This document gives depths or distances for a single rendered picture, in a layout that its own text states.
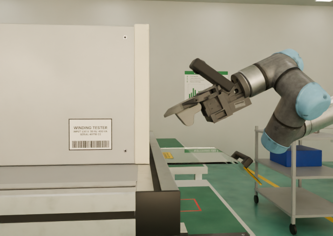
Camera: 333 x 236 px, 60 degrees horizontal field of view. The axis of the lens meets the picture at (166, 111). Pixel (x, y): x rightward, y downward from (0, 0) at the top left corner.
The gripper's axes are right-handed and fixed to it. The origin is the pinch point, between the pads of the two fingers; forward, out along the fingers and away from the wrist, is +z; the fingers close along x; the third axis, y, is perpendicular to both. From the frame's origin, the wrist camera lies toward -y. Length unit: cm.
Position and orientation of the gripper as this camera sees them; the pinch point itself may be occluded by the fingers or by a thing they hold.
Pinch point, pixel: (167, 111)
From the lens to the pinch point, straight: 71.4
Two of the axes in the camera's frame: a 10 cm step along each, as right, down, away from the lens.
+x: -0.9, -0.2, 10.0
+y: 4.2, 9.0, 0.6
